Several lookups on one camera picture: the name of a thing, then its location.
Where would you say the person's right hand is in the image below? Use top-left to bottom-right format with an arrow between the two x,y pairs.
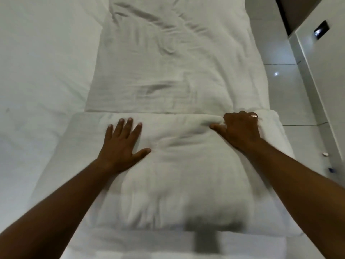
210,111 -> 262,153

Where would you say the person's left hand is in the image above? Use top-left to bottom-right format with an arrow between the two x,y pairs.
98,117 -> 152,174

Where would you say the white duvet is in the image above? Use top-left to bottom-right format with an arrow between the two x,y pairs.
28,0 -> 303,259

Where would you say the person's left forearm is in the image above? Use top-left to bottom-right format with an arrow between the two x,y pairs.
0,158 -> 120,259

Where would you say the person's right forearm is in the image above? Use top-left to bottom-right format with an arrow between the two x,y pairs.
241,139 -> 345,259

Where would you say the white bed sheet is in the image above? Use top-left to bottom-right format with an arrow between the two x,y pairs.
0,0 -> 109,231

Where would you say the black wall switch panel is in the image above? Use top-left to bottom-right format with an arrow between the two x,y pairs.
314,20 -> 330,39

